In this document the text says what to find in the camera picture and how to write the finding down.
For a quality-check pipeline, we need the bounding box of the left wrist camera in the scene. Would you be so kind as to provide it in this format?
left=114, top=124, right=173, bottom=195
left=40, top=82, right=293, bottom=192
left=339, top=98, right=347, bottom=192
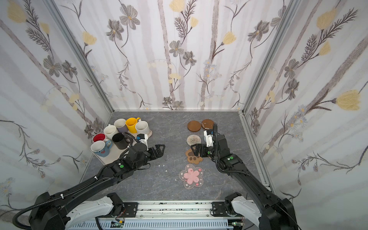
left=136, top=134, right=148, bottom=149

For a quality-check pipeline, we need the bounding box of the dark brown glossy coaster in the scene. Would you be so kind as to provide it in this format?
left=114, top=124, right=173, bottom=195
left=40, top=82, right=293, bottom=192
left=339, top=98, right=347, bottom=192
left=201, top=119, right=214, bottom=130

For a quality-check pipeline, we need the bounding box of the white mug blue handle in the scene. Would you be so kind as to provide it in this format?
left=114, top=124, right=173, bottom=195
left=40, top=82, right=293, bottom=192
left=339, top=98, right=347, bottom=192
left=90, top=140, right=113, bottom=158

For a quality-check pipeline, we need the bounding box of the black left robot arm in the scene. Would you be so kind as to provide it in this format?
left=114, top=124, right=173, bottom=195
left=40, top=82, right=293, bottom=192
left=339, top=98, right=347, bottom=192
left=29, top=143, right=165, bottom=230

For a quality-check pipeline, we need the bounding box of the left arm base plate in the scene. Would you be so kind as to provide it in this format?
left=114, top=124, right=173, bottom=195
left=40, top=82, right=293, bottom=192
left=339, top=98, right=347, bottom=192
left=114, top=202, right=138, bottom=218

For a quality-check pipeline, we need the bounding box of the aluminium corner post right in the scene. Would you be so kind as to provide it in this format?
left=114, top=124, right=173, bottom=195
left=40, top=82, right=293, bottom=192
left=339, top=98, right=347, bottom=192
left=241, top=0, right=302, bottom=115

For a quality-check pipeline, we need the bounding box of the plain white mug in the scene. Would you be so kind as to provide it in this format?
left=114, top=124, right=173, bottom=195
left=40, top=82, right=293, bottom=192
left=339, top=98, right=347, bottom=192
left=103, top=124, right=119, bottom=140

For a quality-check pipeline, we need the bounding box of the woven multicolour round coaster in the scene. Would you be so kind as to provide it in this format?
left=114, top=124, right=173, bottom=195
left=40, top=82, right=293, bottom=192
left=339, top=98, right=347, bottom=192
left=186, top=135, right=202, bottom=146

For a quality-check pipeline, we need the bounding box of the pink flower coaster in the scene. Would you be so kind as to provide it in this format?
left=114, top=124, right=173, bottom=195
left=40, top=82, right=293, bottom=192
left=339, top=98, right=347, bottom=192
left=179, top=164, right=204, bottom=190

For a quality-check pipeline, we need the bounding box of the yellow mug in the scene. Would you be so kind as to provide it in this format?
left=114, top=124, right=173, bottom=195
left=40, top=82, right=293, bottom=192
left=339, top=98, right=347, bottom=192
left=126, top=117, right=141, bottom=134

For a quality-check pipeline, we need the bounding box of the beige serving tray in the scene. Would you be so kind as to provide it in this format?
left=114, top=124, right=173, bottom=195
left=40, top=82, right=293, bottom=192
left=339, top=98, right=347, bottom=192
left=93, top=131, right=153, bottom=165

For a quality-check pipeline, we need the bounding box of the white mug red inside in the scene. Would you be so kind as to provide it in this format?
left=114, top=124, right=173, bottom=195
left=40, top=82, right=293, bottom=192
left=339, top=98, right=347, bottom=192
left=92, top=133, right=106, bottom=143

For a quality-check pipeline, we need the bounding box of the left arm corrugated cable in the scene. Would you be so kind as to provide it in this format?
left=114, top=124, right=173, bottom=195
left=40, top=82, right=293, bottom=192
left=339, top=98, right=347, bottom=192
left=12, top=175, right=98, bottom=230

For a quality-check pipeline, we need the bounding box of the black ceramic mug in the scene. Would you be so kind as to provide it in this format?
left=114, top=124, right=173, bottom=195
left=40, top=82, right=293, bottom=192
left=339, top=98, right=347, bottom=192
left=112, top=133, right=132, bottom=150

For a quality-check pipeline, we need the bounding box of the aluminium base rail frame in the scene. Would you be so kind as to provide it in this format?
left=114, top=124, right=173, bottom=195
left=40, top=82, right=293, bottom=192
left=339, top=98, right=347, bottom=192
left=65, top=195, right=259, bottom=230

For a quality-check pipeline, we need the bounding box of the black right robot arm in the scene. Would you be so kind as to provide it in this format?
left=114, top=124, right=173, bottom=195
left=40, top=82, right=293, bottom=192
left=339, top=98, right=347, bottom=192
left=191, top=135, right=300, bottom=230

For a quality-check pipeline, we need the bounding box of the brown paw coaster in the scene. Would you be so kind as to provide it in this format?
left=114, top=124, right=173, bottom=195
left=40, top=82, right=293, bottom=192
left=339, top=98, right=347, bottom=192
left=185, top=149, right=203, bottom=164

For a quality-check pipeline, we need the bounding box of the aluminium corner post left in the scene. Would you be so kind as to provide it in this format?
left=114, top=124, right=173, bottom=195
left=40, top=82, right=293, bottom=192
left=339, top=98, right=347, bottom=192
left=43, top=1, right=114, bottom=114

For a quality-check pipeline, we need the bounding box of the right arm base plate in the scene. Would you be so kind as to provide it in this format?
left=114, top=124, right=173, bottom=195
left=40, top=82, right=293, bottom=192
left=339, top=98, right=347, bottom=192
left=210, top=201, right=229, bottom=217

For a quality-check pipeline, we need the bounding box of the white speckled cup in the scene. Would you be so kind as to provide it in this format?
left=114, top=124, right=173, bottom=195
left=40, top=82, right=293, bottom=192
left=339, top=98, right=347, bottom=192
left=135, top=120, right=150, bottom=135

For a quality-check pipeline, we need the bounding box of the brown cork round coaster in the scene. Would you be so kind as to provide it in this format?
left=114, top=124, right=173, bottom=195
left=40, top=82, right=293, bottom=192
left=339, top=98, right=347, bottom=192
left=187, top=120, right=202, bottom=132

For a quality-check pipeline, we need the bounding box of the aluminium corner post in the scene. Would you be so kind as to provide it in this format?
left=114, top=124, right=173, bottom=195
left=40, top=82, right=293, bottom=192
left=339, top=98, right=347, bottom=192
left=241, top=0, right=302, bottom=115
left=43, top=1, right=114, bottom=114

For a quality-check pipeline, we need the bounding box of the lavender mug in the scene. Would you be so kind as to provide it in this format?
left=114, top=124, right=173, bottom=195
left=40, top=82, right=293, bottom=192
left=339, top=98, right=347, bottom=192
left=114, top=118, right=128, bottom=133

